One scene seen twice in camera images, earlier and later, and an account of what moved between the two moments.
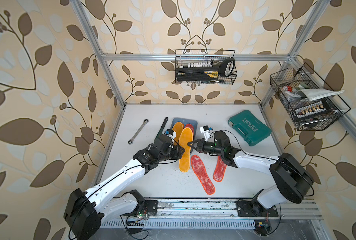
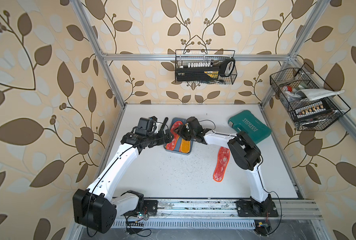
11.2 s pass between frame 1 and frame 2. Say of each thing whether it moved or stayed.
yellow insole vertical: moved
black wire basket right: stayed
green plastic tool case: stayed
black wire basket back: stayed
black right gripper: moved
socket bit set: stayed
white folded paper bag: stayed
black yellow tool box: stayed
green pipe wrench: stayed
